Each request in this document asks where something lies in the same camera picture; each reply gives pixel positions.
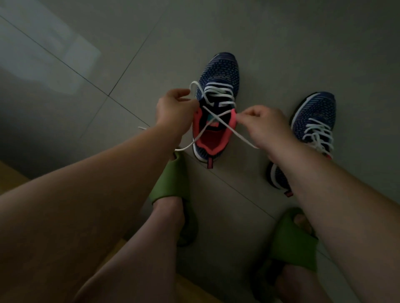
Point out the person's left hand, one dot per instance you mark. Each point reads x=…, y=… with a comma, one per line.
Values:
x=175, y=112

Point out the person's right forearm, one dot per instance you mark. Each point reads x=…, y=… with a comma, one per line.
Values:
x=347, y=218

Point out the person's right leg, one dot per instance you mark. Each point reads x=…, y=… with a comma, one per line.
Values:
x=297, y=284

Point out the person's right hand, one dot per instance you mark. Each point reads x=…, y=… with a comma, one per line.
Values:
x=268, y=128

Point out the person's left leg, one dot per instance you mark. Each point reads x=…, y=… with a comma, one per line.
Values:
x=137, y=262

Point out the person's left forearm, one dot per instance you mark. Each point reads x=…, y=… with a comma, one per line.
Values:
x=72, y=224

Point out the green foam slipper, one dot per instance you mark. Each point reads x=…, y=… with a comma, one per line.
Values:
x=293, y=243
x=173, y=181

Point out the person's leg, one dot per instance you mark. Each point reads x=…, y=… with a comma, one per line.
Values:
x=297, y=284
x=137, y=262

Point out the white shoelace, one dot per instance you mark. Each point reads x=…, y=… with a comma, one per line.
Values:
x=218, y=90
x=318, y=134

